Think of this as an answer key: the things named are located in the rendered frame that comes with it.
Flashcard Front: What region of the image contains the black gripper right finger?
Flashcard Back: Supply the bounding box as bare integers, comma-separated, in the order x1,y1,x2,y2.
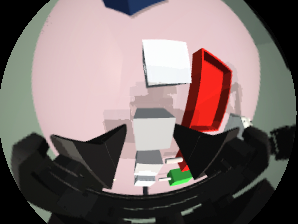
173,123,241,180

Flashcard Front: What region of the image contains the red tray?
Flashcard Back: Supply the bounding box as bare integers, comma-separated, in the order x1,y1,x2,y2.
181,48,233,132

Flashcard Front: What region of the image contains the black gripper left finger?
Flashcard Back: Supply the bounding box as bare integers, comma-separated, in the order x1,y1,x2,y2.
49,124,128,190

